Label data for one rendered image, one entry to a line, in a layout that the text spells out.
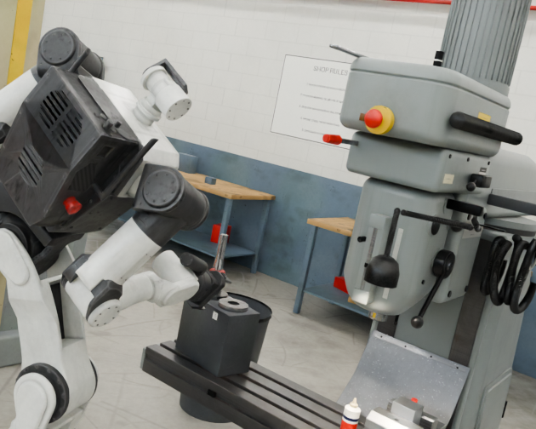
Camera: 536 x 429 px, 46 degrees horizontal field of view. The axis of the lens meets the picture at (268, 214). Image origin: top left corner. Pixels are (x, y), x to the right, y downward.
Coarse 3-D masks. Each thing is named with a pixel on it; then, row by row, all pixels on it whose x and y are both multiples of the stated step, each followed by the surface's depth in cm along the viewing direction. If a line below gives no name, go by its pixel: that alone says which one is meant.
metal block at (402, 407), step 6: (396, 402) 155; (402, 402) 156; (408, 402) 157; (414, 402) 157; (396, 408) 155; (402, 408) 154; (408, 408) 153; (414, 408) 154; (420, 408) 155; (396, 414) 155; (402, 414) 154; (408, 414) 153; (414, 414) 152; (420, 414) 156; (414, 420) 154
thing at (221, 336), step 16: (208, 304) 185; (224, 304) 183; (240, 304) 186; (192, 320) 191; (208, 320) 185; (224, 320) 180; (240, 320) 181; (256, 320) 186; (192, 336) 190; (208, 336) 185; (224, 336) 179; (240, 336) 183; (192, 352) 190; (208, 352) 184; (224, 352) 180; (240, 352) 185; (208, 368) 184; (224, 368) 182; (240, 368) 186
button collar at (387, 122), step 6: (372, 108) 134; (378, 108) 134; (384, 108) 133; (384, 114) 133; (390, 114) 132; (384, 120) 133; (390, 120) 132; (366, 126) 135; (384, 126) 133; (390, 126) 133; (372, 132) 135; (378, 132) 134; (384, 132) 133
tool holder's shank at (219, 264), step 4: (220, 236) 190; (224, 236) 190; (220, 240) 190; (224, 240) 190; (220, 244) 190; (224, 244) 190; (220, 248) 190; (224, 248) 190; (220, 252) 190; (224, 252) 191; (216, 256) 191; (220, 256) 190; (224, 256) 191; (216, 260) 191; (220, 260) 191; (216, 264) 191; (220, 264) 191; (216, 268) 191; (220, 268) 191
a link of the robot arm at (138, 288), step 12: (132, 276) 147; (144, 276) 148; (72, 288) 134; (84, 288) 133; (132, 288) 144; (144, 288) 146; (72, 300) 136; (84, 300) 133; (120, 300) 141; (132, 300) 144; (144, 300) 148; (84, 312) 133
